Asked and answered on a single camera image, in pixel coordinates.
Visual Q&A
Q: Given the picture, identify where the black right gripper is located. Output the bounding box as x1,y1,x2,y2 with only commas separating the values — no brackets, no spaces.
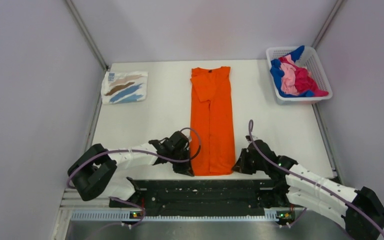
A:
232,147,267,175

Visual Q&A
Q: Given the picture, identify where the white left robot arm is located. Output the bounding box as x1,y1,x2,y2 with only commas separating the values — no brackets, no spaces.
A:
67,131,197,207

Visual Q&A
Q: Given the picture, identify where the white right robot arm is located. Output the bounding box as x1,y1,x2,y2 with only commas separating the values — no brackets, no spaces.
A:
232,139,384,240

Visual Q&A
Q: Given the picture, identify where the white plastic laundry basket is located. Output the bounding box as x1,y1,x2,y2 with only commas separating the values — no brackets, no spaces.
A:
266,45,333,105

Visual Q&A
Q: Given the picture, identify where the aluminium frame rail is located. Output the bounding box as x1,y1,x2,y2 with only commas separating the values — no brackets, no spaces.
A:
59,187,362,223

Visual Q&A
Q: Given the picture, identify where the light pink t shirt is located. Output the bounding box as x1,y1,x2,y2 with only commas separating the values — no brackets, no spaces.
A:
279,54,300,96

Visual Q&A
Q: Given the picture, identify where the blue t shirt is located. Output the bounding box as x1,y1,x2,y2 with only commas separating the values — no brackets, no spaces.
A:
270,45,315,98

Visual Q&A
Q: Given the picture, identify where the right corner aluminium post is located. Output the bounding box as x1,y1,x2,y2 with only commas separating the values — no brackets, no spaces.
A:
311,0,347,49

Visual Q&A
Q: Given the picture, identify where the magenta t shirt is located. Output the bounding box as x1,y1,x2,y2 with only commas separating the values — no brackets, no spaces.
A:
295,66,329,97

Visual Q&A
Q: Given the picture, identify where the orange t shirt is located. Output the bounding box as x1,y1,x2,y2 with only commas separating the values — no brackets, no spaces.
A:
190,66,236,176

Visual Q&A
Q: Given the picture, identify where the corner aluminium post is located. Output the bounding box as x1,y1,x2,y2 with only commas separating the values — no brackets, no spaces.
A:
63,0,109,71
311,0,347,49

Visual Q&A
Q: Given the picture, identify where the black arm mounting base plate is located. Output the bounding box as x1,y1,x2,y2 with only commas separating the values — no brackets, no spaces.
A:
128,179,296,221

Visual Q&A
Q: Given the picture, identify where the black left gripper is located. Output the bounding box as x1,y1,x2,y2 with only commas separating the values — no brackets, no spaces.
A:
169,147,194,177

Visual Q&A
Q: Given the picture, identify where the left corner aluminium post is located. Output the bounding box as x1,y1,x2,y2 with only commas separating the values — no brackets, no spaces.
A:
63,0,109,71

